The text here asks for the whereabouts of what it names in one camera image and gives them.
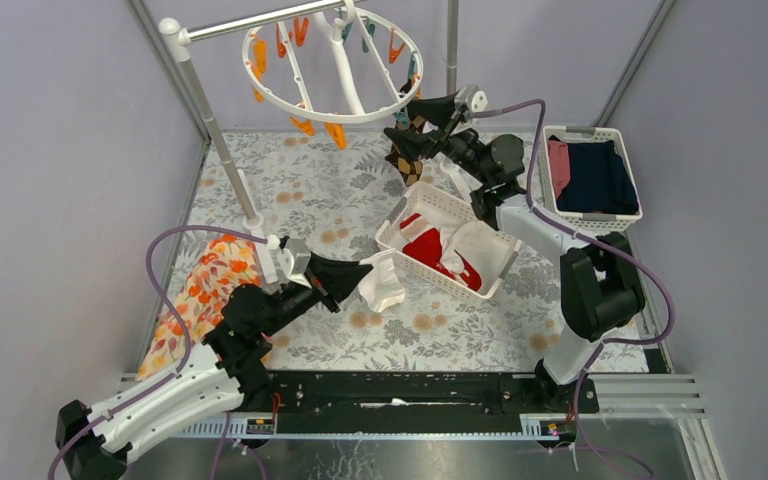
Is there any white round clip hanger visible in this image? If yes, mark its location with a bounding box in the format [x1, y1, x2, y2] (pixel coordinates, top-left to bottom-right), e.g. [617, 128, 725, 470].
[241, 3, 425, 125]

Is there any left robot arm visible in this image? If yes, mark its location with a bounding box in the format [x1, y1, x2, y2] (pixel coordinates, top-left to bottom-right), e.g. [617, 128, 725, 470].
[53, 253, 374, 479]

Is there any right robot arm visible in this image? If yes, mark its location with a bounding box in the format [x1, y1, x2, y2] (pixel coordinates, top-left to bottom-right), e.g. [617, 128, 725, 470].
[385, 88, 646, 412]

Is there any red snowflake sock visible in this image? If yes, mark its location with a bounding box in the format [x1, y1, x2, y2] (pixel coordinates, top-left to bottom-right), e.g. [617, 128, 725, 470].
[399, 212, 483, 291]

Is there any orange front left clip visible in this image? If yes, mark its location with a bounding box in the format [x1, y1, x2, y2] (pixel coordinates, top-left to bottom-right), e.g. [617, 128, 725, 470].
[324, 122, 347, 150]

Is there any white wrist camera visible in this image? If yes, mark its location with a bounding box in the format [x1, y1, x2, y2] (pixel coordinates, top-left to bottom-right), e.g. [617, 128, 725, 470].
[454, 84, 488, 119]
[266, 235, 312, 289]

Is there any floral orange cloth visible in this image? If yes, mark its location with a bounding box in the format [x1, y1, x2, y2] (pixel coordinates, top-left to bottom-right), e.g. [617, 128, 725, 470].
[136, 234, 261, 381]

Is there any pink garment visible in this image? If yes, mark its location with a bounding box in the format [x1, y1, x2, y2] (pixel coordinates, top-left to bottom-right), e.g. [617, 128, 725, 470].
[547, 136, 571, 199]

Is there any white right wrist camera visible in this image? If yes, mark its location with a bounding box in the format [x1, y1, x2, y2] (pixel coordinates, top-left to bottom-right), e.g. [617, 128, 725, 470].
[454, 84, 488, 119]

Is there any white rack right foot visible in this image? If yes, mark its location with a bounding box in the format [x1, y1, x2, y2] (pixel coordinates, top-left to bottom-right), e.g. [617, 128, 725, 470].
[439, 158, 474, 202]

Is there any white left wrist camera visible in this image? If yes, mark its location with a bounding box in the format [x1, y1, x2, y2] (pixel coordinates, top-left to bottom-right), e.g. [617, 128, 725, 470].
[266, 235, 312, 289]

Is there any orange right clip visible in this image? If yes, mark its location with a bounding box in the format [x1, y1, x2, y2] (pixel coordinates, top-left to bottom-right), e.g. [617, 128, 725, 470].
[387, 28, 406, 64]

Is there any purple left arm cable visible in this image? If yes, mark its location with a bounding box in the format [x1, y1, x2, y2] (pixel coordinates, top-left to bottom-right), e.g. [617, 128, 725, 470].
[47, 225, 270, 480]

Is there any grey left rack pole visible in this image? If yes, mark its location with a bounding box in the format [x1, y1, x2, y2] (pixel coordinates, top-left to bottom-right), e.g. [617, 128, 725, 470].
[158, 17, 263, 232]

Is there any white sock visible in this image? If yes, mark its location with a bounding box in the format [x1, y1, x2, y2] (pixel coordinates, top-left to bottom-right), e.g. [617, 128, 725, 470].
[439, 221, 495, 274]
[357, 249, 406, 313]

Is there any white basket with clothes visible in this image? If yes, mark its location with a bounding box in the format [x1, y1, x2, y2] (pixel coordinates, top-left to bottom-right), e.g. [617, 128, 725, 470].
[537, 126, 643, 231]

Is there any floral grey tablecloth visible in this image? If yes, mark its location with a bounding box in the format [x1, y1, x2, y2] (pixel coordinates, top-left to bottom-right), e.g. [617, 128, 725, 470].
[168, 132, 564, 372]

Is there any navy garment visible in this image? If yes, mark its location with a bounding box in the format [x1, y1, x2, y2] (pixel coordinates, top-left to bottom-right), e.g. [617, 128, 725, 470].
[556, 141, 639, 215]

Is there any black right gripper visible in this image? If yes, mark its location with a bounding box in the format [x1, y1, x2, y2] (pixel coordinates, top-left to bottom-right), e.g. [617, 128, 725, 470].
[383, 90, 492, 187]

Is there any orange clip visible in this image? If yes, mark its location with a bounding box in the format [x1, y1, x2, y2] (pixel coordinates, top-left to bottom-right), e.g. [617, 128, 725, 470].
[410, 74, 421, 99]
[387, 28, 406, 64]
[324, 122, 347, 150]

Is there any grey horizontal rack bar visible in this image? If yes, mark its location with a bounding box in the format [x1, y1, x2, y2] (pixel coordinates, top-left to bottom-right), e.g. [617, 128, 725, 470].
[178, 0, 354, 46]

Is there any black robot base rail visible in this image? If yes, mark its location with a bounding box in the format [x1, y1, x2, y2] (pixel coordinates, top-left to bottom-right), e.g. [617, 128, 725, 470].
[234, 371, 600, 435]

